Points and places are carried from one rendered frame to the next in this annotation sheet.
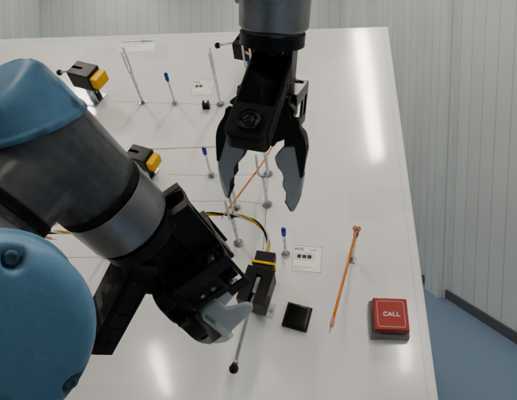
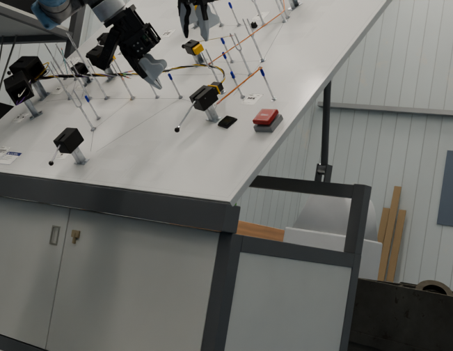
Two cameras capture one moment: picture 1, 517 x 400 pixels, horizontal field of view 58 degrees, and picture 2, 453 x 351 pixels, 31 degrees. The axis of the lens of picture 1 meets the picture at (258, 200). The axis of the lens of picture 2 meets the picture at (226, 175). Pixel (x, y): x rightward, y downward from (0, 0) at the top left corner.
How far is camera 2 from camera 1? 1.75 m
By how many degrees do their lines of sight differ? 35
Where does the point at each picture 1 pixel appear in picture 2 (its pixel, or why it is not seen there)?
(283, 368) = (207, 141)
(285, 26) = not seen: outside the picture
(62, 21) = not seen: hidden behind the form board
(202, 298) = (138, 51)
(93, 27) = (392, 35)
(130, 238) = (106, 12)
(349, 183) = (303, 65)
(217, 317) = (146, 66)
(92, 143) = not seen: outside the picture
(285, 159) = (197, 12)
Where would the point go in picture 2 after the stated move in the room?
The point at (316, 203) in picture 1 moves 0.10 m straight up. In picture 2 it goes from (277, 74) to (282, 39)
